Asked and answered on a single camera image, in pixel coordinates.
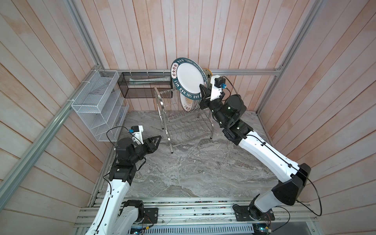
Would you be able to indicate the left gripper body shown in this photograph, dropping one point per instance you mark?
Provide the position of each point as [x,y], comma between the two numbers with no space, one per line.
[147,148]

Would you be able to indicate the star pattern orange rim plate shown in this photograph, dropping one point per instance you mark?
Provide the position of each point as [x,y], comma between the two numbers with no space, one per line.
[208,73]

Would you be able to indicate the white wire mesh shelf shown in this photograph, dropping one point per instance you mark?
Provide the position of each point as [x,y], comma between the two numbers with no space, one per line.
[100,106]

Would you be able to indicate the left aluminium frame bar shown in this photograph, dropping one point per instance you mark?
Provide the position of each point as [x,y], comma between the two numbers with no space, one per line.
[28,160]

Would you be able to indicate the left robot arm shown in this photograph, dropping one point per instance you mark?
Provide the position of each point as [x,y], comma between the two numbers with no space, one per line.
[116,216]

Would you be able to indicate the aluminium frame bar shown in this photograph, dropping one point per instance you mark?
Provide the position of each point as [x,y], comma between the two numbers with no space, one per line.
[28,160]
[304,29]

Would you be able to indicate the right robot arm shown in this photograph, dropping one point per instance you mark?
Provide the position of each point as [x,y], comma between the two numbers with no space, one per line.
[292,177]

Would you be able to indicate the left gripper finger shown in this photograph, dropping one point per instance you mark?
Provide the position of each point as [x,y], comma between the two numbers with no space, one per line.
[156,145]
[155,138]

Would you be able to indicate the steel two-tier dish rack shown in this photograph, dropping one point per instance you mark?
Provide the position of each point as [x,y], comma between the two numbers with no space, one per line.
[181,127]

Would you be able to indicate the black mesh wall basket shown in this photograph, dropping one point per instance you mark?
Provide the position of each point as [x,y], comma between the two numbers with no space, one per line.
[140,85]

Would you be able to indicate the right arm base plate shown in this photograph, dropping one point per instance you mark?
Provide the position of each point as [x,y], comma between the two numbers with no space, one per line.
[242,213]

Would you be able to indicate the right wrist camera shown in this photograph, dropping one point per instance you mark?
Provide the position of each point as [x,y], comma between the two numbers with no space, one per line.
[218,86]

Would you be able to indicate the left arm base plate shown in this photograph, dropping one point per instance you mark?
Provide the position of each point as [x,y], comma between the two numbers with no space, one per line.
[149,215]

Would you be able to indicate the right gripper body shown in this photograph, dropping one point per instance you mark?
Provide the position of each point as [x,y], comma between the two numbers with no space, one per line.
[206,105]

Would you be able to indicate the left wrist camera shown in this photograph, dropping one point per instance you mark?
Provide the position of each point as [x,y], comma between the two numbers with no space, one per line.
[136,132]

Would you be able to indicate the horizontal aluminium wall bar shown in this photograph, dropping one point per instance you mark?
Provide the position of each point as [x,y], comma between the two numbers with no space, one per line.
[234,72]

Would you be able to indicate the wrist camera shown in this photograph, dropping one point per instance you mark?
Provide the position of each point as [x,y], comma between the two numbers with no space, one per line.
[136,132]
[218,86]

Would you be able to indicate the orange sunburst plate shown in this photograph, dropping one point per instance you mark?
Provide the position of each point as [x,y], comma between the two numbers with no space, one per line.
[189,105]

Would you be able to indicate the white plate dark green rim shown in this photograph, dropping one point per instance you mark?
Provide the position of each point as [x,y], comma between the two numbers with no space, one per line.
[187,76]

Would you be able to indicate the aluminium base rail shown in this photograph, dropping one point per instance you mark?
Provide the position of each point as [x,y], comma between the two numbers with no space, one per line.
[200,211]

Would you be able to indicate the right aluminium frame bar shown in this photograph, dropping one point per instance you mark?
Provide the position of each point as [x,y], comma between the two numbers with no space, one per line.
[304,29]

